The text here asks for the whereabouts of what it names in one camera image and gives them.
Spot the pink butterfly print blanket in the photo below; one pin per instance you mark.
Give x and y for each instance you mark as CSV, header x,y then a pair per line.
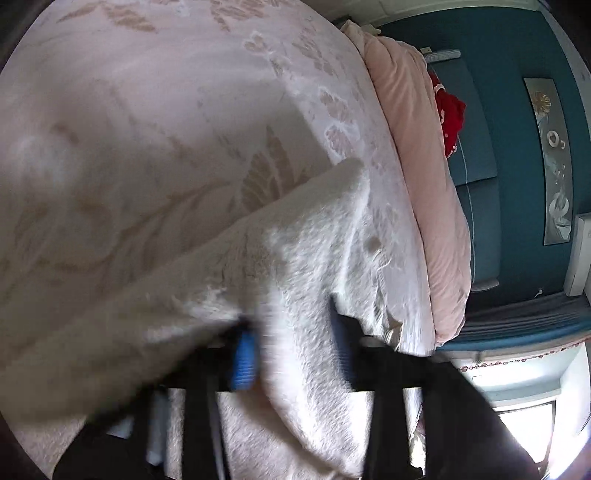
x,y
175,106

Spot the floral wall picture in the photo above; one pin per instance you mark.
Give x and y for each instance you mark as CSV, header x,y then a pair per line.
x,y
551,161

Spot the white air conditioner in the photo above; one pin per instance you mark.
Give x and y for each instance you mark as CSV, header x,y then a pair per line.
x,y
579,258

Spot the window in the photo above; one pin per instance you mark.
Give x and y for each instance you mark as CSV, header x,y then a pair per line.
x,y
531,424

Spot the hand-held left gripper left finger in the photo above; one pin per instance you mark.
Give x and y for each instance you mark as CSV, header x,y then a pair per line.
x,y
243,360

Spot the white fluffy garment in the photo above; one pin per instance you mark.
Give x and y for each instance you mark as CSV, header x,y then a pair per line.
x,y
295,277

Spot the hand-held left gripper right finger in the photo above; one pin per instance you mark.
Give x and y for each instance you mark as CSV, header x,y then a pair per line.
x,y
344,350

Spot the blue upholstered headboard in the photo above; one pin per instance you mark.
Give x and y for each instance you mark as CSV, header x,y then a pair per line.
x,y
475,194

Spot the red cloth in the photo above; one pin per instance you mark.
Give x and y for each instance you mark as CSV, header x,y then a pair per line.
x,y
450,115

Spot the pink duvet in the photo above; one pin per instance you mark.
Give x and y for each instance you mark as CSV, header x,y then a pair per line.
x,y
415,161

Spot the grey blue curtain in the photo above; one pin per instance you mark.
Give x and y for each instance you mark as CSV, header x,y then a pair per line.
x,y
517,318

